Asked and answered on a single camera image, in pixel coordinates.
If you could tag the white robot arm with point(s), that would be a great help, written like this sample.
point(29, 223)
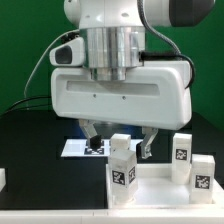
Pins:
point(106, 74)

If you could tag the white obstacle left bar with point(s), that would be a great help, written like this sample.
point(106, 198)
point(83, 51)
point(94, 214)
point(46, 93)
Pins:
point(2, 178)

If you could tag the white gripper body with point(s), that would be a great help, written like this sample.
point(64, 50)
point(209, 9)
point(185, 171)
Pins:
point(155, 95)

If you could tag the white obstacle front bar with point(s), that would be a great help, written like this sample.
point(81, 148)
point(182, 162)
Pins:
point(154, 216)

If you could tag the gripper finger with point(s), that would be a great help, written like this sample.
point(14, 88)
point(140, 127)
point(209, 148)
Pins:
point(93, 139)
point(149, 135)

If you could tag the paper sheet with markers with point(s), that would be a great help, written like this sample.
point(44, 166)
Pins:
point(79, 148)

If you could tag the white obstacle bar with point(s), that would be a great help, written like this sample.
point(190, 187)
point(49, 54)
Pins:
point(154, 216)
point(2, 178)

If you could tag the white square table top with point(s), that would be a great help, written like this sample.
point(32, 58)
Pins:
point(157, 191)

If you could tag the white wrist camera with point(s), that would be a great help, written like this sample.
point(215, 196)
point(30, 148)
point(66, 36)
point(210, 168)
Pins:
point(70, 54)

